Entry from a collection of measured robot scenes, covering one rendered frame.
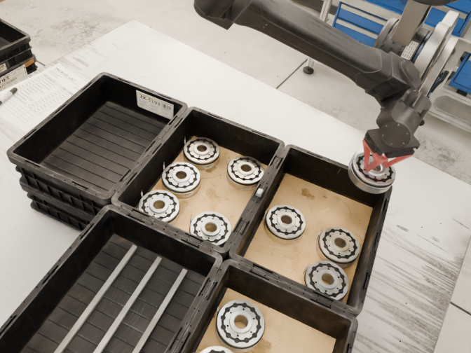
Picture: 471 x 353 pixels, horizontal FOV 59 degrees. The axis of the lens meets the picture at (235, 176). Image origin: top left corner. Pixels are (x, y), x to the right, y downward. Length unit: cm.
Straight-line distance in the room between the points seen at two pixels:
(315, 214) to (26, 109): 104
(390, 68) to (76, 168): 83
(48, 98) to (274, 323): 112
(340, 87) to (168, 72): 162
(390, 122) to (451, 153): 212
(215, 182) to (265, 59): 209
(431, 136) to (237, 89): 162
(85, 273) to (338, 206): 67
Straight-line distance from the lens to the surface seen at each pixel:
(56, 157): 125
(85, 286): 101
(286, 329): 97
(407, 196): 149
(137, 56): 182
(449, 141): 301
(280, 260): 104
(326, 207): 117
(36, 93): 168
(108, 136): 128
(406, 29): 118
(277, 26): 71
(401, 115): 83
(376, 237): 105
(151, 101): 128
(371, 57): 82
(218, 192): 113
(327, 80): 309
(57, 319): 99
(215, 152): 119
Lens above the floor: 172
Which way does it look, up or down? 49 degrees down
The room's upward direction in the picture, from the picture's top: 10 degrees clockwise
